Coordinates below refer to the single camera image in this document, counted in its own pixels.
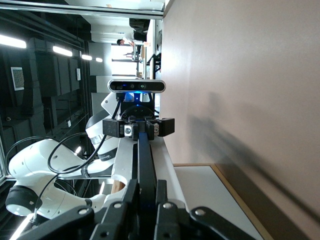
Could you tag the person in white shirt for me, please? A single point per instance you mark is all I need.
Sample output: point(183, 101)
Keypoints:
point(128, 38)

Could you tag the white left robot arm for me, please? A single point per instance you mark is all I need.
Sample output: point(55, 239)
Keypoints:
point(32, 160)

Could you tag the brown paper table cover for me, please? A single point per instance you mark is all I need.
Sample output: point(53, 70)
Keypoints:
point(250, 75)

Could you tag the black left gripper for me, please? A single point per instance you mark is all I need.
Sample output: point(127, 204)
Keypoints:
point(138, 113)

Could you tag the ceiling light panel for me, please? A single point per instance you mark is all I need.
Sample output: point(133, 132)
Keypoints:
point(99, 60)
point(62, 51)
point(87, 57)
point(12, 41)

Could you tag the light wooden drawer cabinet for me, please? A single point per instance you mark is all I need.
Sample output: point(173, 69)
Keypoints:
point(240, 200)

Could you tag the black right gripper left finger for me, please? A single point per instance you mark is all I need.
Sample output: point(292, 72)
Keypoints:
point(112, 220)

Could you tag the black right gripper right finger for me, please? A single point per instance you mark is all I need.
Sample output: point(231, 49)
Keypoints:
point(175, 222)

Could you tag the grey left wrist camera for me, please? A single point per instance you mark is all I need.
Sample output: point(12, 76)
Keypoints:
point(137, 86)

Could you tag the checkerboard calibration sheet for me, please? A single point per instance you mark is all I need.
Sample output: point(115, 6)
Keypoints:
point(17, 78)

